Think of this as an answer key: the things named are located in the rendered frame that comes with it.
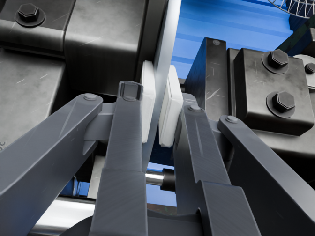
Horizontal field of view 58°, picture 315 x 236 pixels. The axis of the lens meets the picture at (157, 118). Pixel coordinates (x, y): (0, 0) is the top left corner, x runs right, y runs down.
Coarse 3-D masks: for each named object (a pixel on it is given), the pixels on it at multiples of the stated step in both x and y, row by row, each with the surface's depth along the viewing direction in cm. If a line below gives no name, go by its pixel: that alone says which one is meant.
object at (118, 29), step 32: (32, 0) 25; (64, 0) 25; (96, 0) 26; (128, 0) 26; (160, 0) 16; (0, 32) 23; (32, 32) 23; (64, 32) 24; (96, 32) 24; (128, 32) 25; (96, 64) 25; (128, 64) 25
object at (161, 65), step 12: (168, 0) 17; (180, 0) 17; (168, 12) 17; (168, 24) 17; (168, 36) 17; (156, 48) 20; (168, 48) 17; (156, 60) 18; (168, 60) 17; (156, 72) 17; (168, 72) 17; (156, 84) 17; (156, 96) 18; (156, 108) 18; (156, 120) 18; (144, 144) 20; (144, 156) 20; (144, 168) 21
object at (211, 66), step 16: (208, 48) 40; (224, 48) 40; (192, 64) 47; (208, 64) 38; (224, 64) 39; (192, 80) 45; (208, 80) 37; (224, 80) 38; (208, 96) 36; (224, 96) 36; (208, 112) 35; (224, 112) 35
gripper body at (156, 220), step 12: (156, 216) 7; (168, 216) 8; (180, 216) 8; (192, 216) 8; (72, 228) 7; (84, 228) 7; (156, 228) 7; (168, 228) 7; (180, 228) 7; (192, 228) 7
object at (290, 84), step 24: (240, 72) 35; (264, 72) 34; (288, 72) 35; (312, 72) 37; (240, 96) 34; (264, 96) 32; (288, 96) 31; (312, 96) 37; (264, 120) 32; (288, 120) 32; (312, 120) 32; (288, 144) 33; (312, 144) 34
